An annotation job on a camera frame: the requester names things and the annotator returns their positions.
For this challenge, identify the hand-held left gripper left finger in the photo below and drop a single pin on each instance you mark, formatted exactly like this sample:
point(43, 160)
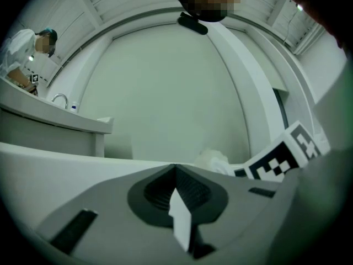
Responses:
point(110, 203)

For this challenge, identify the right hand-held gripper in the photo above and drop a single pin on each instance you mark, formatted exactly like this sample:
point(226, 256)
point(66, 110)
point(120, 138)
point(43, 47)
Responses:
point(278, 159)

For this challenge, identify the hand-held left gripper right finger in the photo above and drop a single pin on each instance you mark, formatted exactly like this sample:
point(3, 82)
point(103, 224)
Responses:
point(234, 200)

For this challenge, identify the white cloth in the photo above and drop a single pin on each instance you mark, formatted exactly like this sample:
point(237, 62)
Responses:
point(212, 159)

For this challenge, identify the white sink counter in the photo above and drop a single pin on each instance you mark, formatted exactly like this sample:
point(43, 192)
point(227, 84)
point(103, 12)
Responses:
point(47, 128)

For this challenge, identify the white bottle with blue label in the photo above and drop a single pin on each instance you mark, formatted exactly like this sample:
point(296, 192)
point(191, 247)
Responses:
point(74, 107)

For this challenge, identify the chrome faucet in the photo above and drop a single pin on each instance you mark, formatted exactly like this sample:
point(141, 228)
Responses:
point(62, 99)

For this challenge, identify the black head camera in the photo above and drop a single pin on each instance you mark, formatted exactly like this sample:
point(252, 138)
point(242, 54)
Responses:
point(193, 23)

